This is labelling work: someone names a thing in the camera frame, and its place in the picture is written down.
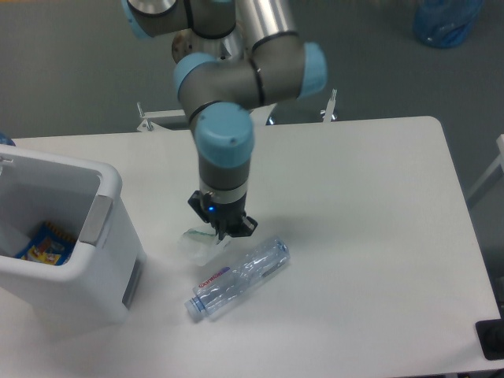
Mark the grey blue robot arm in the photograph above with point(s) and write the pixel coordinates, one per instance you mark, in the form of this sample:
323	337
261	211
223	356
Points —
217	94

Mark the white frame at right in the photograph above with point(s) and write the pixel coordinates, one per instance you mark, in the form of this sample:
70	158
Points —
491	175

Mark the black clamp on table edge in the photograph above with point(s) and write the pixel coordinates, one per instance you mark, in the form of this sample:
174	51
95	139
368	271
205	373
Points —
490	334

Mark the blue yellow snack wrapper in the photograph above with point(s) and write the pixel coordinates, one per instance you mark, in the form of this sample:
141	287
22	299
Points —
51	245

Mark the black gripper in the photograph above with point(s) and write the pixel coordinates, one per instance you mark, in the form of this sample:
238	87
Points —
223	216

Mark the blue plastic bag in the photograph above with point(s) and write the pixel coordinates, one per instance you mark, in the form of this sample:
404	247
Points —
445	24

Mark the blue object at left edge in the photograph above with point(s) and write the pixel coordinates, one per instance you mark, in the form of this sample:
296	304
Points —
6	140

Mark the clear plastic water bottle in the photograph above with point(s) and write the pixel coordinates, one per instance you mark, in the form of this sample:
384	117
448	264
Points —
231	282

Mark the white trash can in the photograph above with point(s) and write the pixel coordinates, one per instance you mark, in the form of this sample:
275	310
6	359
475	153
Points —
83	198

